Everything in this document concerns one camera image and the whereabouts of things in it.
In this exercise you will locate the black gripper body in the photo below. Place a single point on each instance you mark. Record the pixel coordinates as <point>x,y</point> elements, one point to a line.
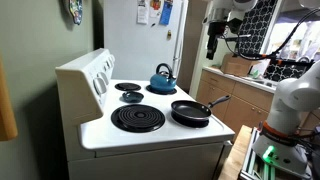
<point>214,33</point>

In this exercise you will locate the wooden kitchen counter cabinets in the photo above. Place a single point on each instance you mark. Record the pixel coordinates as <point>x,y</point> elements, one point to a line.
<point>240,106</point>

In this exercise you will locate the white refrigerator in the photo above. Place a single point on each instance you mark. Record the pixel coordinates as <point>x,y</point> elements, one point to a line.
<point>133,50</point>

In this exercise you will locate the white orange paper note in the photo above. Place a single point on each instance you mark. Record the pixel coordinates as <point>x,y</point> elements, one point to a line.
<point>155,8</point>

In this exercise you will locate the black frying pan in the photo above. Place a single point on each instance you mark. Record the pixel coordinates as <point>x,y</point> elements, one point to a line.
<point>190,110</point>

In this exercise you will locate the black white patterned basket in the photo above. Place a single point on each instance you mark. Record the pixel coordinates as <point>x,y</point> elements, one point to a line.
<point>286,71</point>

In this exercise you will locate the yellow fridge magnet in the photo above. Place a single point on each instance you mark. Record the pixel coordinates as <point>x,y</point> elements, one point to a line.
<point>169,34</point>

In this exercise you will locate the white electric stove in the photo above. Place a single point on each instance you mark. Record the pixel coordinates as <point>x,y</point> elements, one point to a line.
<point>100,133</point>

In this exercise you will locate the black white patterned curtain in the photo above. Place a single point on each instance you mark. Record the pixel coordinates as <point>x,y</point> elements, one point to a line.
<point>256,23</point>

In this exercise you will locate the colourful wall decoration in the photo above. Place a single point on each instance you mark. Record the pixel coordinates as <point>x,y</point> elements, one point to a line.
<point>76,10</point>

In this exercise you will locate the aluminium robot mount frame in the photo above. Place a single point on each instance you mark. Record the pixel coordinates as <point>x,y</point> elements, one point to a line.
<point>248,163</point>

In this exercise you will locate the large black coil burner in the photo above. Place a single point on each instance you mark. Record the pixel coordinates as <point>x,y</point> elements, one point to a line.
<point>138,118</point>

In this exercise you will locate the small black burner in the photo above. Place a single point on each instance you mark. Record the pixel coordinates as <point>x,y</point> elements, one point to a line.
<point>127,87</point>

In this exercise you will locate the small blue dish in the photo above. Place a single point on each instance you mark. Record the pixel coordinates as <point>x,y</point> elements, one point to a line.
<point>132,97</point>

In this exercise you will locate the brown cardboard box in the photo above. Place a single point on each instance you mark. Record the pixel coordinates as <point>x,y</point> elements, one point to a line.
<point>236,65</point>

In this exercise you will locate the blue bowl with black rim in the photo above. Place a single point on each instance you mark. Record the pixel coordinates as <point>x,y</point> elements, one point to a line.
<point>149,90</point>

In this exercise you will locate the blue paper note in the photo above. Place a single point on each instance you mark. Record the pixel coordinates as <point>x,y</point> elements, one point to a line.
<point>166,13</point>

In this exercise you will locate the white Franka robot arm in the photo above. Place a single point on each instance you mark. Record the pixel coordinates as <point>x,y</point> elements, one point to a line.
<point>293,96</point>

